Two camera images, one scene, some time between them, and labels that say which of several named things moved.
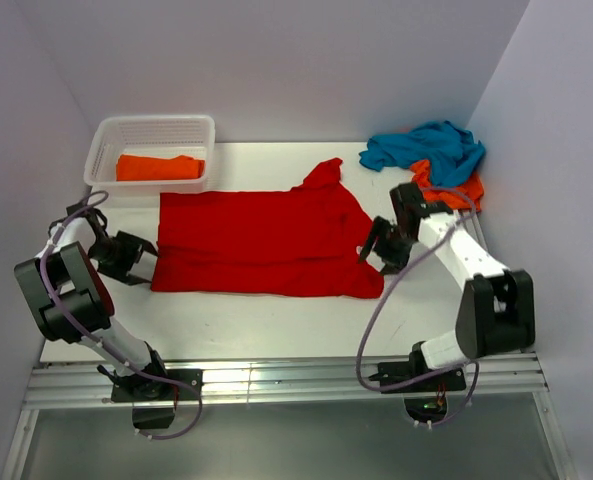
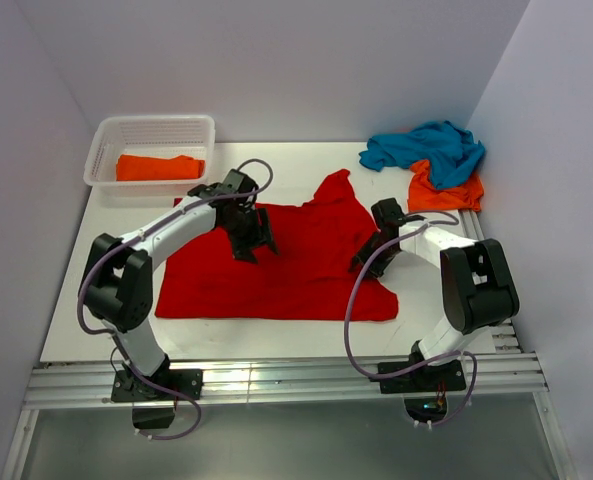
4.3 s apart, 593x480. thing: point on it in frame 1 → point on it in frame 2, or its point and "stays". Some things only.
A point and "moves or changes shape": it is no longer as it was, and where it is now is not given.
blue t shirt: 449,151 stays
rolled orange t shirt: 145,168 stays
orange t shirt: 465,195 stays
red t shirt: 295,242 moves or changes shape
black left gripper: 134,247 → 265,228
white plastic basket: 189,136 stays
